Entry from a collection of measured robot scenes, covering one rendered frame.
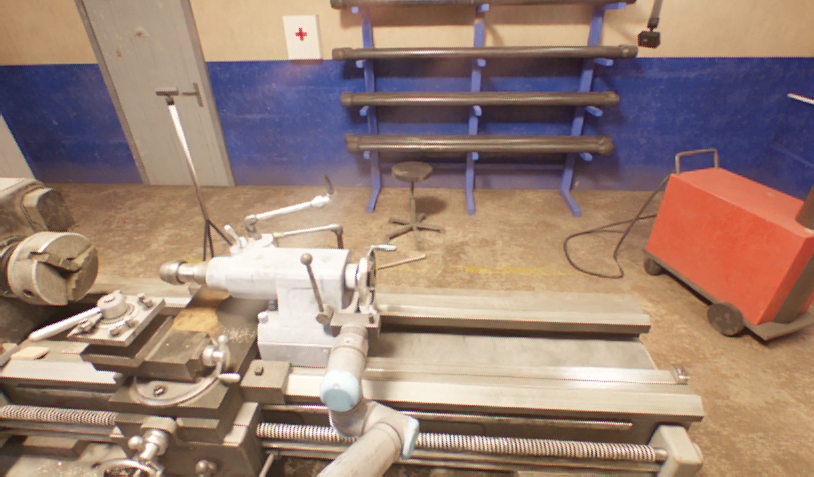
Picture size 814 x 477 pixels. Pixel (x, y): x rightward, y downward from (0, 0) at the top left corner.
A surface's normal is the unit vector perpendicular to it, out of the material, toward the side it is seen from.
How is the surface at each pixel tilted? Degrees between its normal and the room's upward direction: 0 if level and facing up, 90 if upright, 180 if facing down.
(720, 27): 90
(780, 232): 90
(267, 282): 86
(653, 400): 36
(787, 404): 0
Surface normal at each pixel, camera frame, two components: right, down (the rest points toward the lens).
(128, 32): -0.07, 0.51
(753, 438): -0.02, -0.86
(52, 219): 1.00, 0.02
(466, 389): -0.06, -0.40
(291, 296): -0.08, 0.28
